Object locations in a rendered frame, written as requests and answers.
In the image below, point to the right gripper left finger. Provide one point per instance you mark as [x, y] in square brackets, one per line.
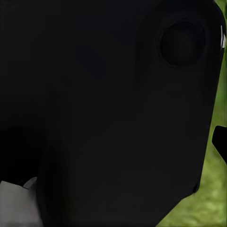
[11, 142]

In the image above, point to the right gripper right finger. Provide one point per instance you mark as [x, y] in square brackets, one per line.
[219, 140]

